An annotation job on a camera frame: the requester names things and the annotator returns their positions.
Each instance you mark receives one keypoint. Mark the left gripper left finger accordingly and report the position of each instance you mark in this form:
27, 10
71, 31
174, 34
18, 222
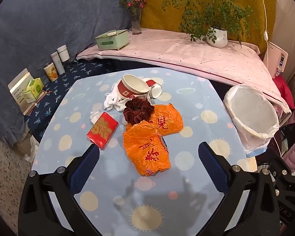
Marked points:
37, 215

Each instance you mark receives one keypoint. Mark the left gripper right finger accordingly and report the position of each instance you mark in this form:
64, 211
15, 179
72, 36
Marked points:
260, 215

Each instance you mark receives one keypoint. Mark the red gold packet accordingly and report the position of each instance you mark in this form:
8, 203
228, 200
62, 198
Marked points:
102, 130

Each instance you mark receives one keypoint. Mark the white tissue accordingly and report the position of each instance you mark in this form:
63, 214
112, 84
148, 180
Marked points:
94, 116

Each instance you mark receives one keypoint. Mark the orange plastic bag front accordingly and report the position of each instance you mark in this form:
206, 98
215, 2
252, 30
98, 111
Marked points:
146, 149

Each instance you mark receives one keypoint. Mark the orange plastic bag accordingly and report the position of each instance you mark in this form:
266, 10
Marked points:
166, 119
146, 149

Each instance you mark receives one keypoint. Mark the dark red velvet scrunchie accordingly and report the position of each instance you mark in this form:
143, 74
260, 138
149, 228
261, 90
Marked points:
137, 110

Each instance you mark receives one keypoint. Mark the red white paper bowl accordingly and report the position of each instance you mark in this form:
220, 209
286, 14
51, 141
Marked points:
131, 85

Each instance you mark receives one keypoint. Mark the red white paper cup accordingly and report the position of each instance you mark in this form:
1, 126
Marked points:
155, 85

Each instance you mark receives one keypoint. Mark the white lined trash bin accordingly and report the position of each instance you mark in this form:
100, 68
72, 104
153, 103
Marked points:
254, 117

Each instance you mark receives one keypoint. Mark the navy floral cloth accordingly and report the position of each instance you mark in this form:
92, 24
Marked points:
41, 114

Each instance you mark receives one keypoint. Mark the red cushion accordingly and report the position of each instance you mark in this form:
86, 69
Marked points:
284, 91

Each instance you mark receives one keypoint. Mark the blue planet pattern tablecloth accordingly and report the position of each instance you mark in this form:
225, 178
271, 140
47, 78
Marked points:
149, 181

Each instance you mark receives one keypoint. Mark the green yellow small box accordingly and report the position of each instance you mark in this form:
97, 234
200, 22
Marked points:
33, 90

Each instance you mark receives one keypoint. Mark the white cardboard box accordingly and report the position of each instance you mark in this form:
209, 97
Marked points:
17, 87

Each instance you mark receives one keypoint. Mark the pink water dispenser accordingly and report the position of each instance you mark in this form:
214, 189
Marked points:
275, 59

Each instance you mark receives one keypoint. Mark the pink bedding mat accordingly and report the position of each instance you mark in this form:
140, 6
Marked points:
236, 63

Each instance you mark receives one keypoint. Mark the white tall tube bottle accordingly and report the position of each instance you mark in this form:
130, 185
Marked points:
57, 63

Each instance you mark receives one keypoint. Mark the beige curtain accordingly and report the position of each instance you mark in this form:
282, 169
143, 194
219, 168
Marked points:
284, 36

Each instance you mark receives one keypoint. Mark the white jar with lid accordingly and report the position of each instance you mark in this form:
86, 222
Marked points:
63, 53

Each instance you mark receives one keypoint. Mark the green plant in white pot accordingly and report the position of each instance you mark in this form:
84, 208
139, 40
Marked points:
201, 19

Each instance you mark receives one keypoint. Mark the mint green tissue box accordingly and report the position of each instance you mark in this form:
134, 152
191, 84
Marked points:
112, 40

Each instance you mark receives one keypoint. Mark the mustard yellow blanket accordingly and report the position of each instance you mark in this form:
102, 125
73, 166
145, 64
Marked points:
263, 19

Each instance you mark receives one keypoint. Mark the blue blanket backdrop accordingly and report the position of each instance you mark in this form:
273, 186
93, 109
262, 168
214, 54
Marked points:
31, 30

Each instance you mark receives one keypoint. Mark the glass vase with red flowers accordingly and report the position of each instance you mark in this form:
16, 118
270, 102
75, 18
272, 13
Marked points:
134, 7

